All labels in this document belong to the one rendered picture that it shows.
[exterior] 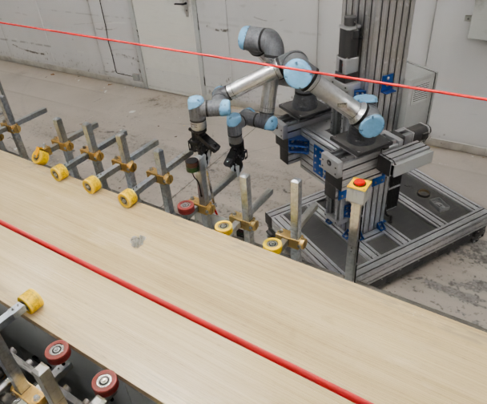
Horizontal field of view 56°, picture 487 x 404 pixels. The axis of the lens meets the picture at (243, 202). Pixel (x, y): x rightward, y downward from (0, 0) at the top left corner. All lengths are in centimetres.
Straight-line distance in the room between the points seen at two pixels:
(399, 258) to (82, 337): 191
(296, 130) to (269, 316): 135
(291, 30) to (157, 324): 354
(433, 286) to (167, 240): 179
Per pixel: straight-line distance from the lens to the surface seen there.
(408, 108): 273
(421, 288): 313
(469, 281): 326
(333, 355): 159
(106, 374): 163
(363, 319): 169
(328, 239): 305
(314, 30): 461
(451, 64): 434
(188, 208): 219
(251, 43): 238
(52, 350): 176
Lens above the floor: 218
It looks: 36 degrees down
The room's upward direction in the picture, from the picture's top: 4 degrees counter-clockwise
